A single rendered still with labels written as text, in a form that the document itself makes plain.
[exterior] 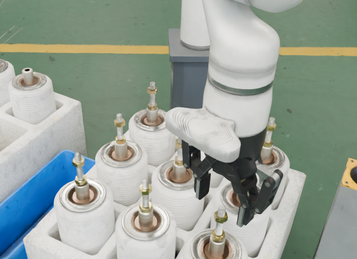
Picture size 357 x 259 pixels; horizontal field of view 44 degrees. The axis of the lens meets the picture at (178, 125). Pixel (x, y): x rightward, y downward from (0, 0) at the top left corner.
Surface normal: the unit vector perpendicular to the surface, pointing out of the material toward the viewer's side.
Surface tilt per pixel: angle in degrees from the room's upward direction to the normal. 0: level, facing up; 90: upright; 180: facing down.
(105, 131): 0
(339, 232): 90
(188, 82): 90
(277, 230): 0
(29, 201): 88
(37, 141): 90
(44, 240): 0
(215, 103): 82
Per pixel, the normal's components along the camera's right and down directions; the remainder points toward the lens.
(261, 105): 0.53, 0.41
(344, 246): -0.44, 0.53
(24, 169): 0.88, 0.32
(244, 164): -0.67, 0.44
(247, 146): 0.29, 0.59
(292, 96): 0.04, -0.79
